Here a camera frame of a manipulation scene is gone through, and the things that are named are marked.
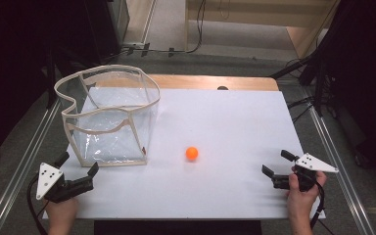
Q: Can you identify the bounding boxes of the black curtain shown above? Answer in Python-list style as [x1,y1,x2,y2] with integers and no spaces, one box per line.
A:
[309,0,376,179]
[0,0,89,163]

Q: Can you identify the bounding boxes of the black hanging cable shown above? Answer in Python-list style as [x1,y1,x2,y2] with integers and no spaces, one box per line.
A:
[185,0,208,55]

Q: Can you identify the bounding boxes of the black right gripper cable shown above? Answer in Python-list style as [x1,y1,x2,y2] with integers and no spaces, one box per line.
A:
[308,180,327,230]

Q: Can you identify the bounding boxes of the black tripod leg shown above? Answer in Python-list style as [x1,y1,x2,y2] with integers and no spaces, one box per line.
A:
[269,56,311,80]

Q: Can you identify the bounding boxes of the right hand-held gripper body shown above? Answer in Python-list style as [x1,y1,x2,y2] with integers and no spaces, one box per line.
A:
[272,152,340,193]

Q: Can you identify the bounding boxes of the black panel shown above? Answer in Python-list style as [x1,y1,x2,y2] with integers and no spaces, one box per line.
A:
[93,219,263,235]

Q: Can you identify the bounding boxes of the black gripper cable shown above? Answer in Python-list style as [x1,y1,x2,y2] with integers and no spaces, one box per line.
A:
[25,175,51,235]
[308,180,327,230]

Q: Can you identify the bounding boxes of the orange ball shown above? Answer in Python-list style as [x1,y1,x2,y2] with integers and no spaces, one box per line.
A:
[185,146,200,162]

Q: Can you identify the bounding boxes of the white table mat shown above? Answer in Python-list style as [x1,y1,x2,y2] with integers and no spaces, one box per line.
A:
[41,86,327,220]

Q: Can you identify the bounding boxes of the wooden table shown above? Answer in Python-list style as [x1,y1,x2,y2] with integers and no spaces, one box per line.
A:
[94,73,280,92]

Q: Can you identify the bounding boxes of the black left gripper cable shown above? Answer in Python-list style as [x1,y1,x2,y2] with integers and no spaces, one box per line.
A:
[25,175,51,235]

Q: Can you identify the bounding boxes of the clear plastic bag beige trim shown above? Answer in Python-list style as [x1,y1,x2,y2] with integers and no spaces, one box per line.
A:
[53,64,162,168]

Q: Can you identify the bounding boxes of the person's right hand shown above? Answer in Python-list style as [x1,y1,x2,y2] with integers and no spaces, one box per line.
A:
[286,169,328,219]

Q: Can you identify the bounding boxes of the light wooden furniture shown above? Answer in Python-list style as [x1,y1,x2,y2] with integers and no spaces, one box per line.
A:
[185,0,342,61]

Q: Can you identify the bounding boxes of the black floor cables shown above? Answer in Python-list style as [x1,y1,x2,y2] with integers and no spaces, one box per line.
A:
[286,95,317,124]

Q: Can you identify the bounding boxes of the metal floor rail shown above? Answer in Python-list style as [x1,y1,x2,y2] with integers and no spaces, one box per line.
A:
[0,97,62,235]
[301,87,376,235]

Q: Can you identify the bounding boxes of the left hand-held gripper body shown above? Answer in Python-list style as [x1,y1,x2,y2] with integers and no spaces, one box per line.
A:
[35,162,95,205]

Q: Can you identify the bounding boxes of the black metal stand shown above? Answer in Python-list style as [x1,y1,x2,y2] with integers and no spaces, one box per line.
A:
[44,45,59,110]

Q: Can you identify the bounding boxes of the black cabinet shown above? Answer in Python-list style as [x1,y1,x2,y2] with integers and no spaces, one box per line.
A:
[83,0,131,64]

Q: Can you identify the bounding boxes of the person's left hand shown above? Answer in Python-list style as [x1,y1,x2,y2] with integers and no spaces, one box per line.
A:
[43,196,79,229]

